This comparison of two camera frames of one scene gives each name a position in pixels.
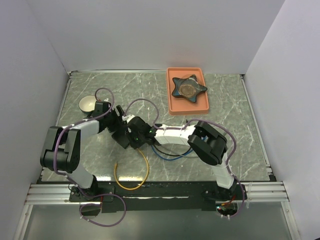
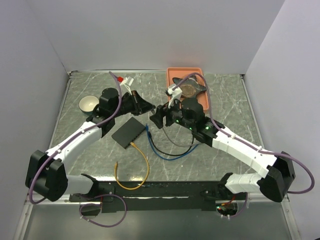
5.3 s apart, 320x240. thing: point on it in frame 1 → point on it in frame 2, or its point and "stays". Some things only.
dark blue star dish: [188, 88] stays
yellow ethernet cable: [115, 167] stays
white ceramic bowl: [87, 103] stays
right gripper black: [134, 144] → [161, 110]
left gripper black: [119, 122] → [140, 106]
